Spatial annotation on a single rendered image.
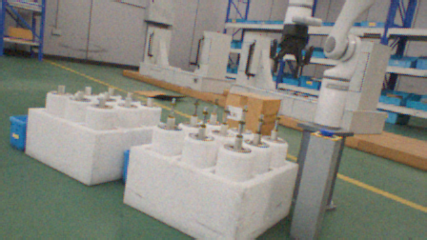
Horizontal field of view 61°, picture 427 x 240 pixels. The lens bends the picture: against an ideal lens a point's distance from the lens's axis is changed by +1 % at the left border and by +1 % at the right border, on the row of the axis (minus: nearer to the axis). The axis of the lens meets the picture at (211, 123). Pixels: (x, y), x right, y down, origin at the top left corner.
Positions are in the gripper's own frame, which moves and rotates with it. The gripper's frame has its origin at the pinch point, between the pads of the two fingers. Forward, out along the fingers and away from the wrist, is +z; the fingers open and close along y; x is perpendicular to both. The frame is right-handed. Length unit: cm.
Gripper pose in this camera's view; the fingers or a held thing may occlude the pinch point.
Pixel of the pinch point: (287, 71)
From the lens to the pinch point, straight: 114.2
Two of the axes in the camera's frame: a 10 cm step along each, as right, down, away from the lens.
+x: 2.4, 2.1, -9.5
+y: -9.6, -1.1, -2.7
